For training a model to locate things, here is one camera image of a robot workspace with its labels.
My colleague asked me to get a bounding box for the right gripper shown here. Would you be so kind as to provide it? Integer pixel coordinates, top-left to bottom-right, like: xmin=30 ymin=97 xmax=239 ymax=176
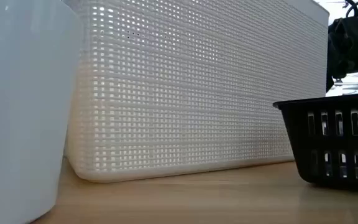
xmin=326 ymin=17 xmax=358 ymax=93

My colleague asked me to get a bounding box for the small black slotted basket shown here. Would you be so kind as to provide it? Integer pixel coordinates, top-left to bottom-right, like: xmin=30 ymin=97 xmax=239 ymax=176
xmin=272 ymin=92 xmax=358 ymax=189

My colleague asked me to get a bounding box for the large white woven basket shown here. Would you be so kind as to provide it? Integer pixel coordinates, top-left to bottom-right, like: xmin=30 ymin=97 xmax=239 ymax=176
xmin=64 ymin=0 xmax=330 ymax=184

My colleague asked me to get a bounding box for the translucent plastic bin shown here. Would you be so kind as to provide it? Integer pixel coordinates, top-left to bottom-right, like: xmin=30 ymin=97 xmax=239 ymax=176
xmin=0 ymin=0 xmax=84 ymax=224

